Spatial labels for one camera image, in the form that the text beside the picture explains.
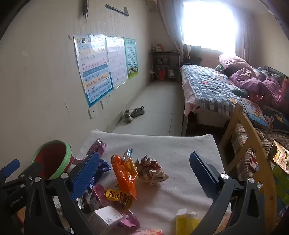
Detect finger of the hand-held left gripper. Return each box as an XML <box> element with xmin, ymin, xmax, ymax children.
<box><xmin>14</xmin><ymin>161</ymin><xmax>44</xmax><ymax>188</ymax></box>
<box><xmin>0</xmin><ymin>159</ymin><xmax>21</xmax><ymax>180</ymax></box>

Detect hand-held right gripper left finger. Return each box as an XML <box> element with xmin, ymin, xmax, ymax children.
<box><xmin>25</xmin><ymin>152</ymin><xmax>100</xmax><ymax>235</ymax></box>

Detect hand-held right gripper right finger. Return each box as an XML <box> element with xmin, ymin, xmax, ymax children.
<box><xmin>189</xmin><ymin>151</ymin><xmax>265</xmax><ymax>235</ymax></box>

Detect blue snack wrapper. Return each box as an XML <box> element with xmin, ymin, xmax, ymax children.
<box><xmin>87</xmin><ymin>158</ymin><xmax>112</xmax><ymax>195</ymax></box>

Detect red bin with green rim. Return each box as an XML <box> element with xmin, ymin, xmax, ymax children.
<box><xmin>31</xmin><ymin>140</ymin><xmax>74</xmax><ymax>181</ymax></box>

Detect pink wrapper with red label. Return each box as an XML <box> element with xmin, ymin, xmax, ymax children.
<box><xmin>87</xmin><ymin>138</ymin><xmax>108</xmax><ymax>159</ymax></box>

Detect yellow snack wrapper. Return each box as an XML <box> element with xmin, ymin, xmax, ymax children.
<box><xmin>104</xmin><ymin>189</ymin><xmax>133</xmax><ymax>210</ymax></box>

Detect orange snack wrapper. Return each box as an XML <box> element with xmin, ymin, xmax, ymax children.
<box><xmin>111</xmin><ymin>148</ymin><xmax>138</xmax><ymax>200</ymax></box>

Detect white cardboard box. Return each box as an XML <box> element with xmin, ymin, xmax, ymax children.
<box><xmin>89</xmin><ymin>206</ymin><xmax>124</xmax><ymax>234</ymax></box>

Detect brown paper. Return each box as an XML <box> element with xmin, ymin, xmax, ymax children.
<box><xmin>135</xmin><ymin>155</ymin><xmax>169</xmax><ymax>186</ymax></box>

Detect yellow cardboard box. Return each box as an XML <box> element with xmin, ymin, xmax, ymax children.
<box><xmin>176</xmin><ymin>208</ymin><xmax>200</xmax><ymax>235</ymax></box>

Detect large pink wrapper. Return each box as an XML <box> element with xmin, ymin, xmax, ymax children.
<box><xmin>91</xmin><ymin>183</ymin><xmax>141</xmax><ymax>231</ymax></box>

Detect pink floral paper pack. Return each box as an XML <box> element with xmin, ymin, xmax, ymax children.
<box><xmin>133</xmin><ymin>229</ymin><xmax>164</xmax><ymax>235</ymax></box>

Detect white table cloth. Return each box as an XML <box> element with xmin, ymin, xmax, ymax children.
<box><xmin>74</xmin><ymin>129</ymin><xmax>232</xmax><ymax>235</ymax></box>

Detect brown striped cushion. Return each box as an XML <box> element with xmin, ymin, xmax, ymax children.
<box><xmin>230</xmin><ymin>123</ymin><xmax>276</xmax><ymax>181</ymax></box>

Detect pink bed sheet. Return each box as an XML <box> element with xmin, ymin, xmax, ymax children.
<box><xmin>183</xmin><ymin>74</ymin><xmax>197</xmax><ymax>116</ymax></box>

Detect colourful children's book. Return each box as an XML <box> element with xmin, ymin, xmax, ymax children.
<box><xmin>240</xmin><ymin>97</ymin><xmax>269</xmax><ymax>127</ymax></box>

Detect dark blue star cloth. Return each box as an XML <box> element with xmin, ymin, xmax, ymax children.
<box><xmin>260</xmin><ymin>106</ymin><xmax>289</xmax><ymax>132</ymax></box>

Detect purple duvet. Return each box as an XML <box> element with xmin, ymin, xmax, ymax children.
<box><xmin>229</xmin><ymin>68</ymin><xmax>283</xmax><ymax>107</ymax></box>

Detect pink pillow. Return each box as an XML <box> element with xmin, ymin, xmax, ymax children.
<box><xmin>219</xmin><ymin>53</ymin><xmax>257</xmax><ymax>75</ymax></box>

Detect dark clothes pile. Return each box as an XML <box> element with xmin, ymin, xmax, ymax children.
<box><xmin>183</xmin><ymin>45</ymin><xmax>204</xmax><ymax>66</ymax></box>

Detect dark metal shelf table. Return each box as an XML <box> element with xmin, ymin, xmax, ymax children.
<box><xmin>150</xmin><ymin>51</ymin><xmax>182</xmax><ymax>82</ymax></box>

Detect pink curtain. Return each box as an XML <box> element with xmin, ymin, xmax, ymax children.
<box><xmin>235</xmin><ymin>9</ymin><xmax>252</xmax><ymax>62</ymax></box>

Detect bright window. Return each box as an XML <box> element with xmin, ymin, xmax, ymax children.
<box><xmin>183</xmin><ymin>2</ymin><xmax>239</xmax><ymax>55</ymax></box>

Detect sheer curtain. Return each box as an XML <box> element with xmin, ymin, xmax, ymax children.
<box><xmin>156</xmin><ymin>0</ymin><xmax>185</xmax><ymax>53</ymax></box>

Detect wooden chair frame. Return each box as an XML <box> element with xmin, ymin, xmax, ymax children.
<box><xmin>218</xmin><ymin>104</ymin><xmax>279</xmax><ymax>214</ymax></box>

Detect blue bordered wall poster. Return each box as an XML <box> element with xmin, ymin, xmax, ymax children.
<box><xmin>73</xmin><ymin>34</ymin><xmax>114</xmax><ymax>108</ymax></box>

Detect white grid wall poster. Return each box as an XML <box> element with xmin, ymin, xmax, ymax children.
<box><xmin>106</xmin><ymin>36</ymin><xmax>128</xmax><ymax>89</ymax></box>

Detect green wall poster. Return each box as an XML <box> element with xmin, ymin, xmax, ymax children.
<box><xmin>124</xmin><ymin>38</ymin><xmax>139</xmax><ymax>79</ymax></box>

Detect metal wall bracket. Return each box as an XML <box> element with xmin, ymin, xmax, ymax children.
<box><xmin>106</xmin><ymin>4</ymin><xmax>130</xmax><ymax>17</ymax></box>

